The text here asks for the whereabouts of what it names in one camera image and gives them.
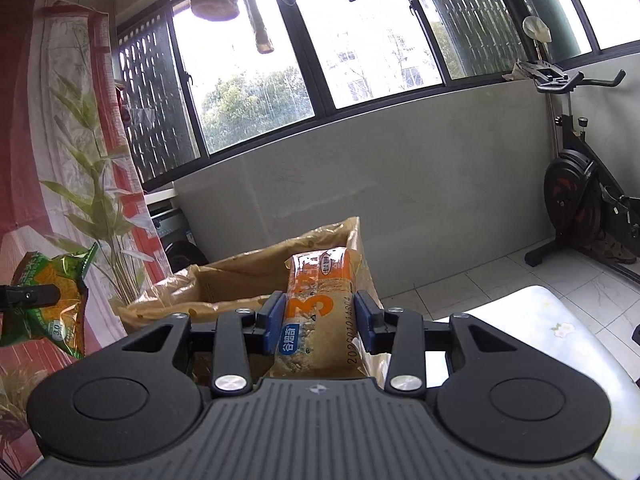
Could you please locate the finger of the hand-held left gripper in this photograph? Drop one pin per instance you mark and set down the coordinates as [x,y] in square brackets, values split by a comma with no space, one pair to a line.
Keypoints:
[30,296]

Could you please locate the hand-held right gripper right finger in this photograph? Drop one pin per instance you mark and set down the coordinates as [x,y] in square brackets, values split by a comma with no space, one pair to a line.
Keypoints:
[364,325]

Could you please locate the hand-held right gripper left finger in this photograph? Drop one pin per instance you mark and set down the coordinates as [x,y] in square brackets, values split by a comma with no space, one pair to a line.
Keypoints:
[272,322]

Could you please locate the green yellow snack packet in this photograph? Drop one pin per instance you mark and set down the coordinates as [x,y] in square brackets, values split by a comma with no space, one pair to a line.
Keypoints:
[62,327]

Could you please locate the orange beige snack packet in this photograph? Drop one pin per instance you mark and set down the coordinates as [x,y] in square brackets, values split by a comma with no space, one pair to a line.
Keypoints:
[320,305]

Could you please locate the cardboard box with plastic liner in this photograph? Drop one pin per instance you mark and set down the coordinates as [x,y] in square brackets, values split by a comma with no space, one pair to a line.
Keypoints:
[240,280]

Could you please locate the washing machine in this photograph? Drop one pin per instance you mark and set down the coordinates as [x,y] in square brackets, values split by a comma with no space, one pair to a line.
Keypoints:
[177,250]

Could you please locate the red leaf print curtain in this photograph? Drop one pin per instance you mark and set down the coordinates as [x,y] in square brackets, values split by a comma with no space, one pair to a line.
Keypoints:
[75,160]

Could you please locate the white floral tablecloth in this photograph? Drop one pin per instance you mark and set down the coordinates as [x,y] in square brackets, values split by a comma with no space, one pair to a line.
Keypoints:
[550,320]

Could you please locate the perforated metal window screen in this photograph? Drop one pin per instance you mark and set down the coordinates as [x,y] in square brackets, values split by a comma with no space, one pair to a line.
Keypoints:
[475,15]
[150,110]

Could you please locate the black exercise bike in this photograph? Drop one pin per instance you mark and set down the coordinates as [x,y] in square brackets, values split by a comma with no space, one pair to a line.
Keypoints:
[570,180]

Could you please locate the brown sandal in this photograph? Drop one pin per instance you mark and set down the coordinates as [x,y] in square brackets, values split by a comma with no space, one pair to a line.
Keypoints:
[612,252]

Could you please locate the black framed window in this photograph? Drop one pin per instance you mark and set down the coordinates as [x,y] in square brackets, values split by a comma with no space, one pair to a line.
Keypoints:
[307,60]

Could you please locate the khaki hanging sock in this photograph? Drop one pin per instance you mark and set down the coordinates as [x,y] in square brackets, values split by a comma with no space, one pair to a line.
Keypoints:
[260,35]

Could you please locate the white rag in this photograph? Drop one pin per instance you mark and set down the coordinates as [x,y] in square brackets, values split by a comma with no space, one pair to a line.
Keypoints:
[515,74]

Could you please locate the beige plastic bag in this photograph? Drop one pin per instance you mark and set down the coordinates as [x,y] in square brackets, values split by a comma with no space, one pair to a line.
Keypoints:
[536,30]

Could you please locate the green drain pipe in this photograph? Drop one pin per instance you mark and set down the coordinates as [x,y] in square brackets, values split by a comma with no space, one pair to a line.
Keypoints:
[545,5]

